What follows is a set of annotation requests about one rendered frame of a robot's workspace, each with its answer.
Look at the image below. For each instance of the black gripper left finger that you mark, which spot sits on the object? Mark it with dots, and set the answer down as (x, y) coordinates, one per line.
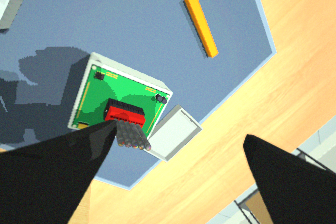
(45, 182)

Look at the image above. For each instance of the red plug with grey cables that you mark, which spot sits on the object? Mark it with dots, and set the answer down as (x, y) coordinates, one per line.
(129, 128)

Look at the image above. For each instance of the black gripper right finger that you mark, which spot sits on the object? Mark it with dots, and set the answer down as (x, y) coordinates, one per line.
(295, 191)

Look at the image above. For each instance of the grey tray floor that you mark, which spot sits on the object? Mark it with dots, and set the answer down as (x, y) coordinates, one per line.
(173, 133)

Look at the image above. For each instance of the blue work mat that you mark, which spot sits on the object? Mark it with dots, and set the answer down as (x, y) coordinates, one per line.
(44, 54)

